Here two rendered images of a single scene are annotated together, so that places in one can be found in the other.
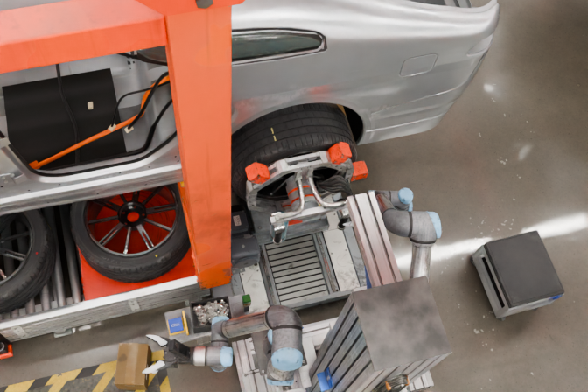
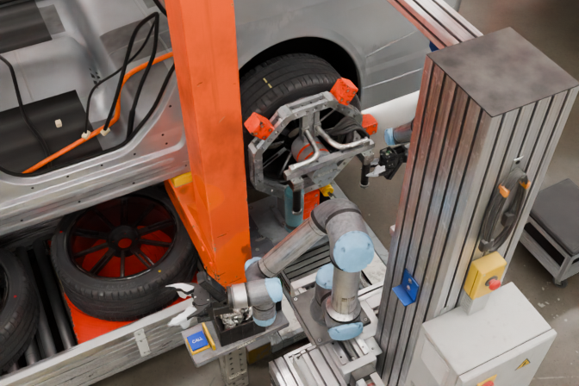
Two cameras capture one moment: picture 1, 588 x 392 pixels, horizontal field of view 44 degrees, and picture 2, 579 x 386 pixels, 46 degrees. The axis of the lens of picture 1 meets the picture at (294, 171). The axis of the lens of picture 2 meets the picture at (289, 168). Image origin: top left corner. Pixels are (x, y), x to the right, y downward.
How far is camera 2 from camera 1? 1.33 m
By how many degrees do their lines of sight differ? 17
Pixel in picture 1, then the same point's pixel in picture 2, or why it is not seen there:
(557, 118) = not seen: hidden behind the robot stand
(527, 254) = (568, 201)
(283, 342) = (345, 227)
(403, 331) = (509, 75)
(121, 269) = (120, 293)
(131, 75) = (100, 93)
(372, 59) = not seen: outside the picture
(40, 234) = (17, 277)
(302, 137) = (300, 78)
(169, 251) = (173, 264)
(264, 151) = (262, 102)
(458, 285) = not seen: hidden behind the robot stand
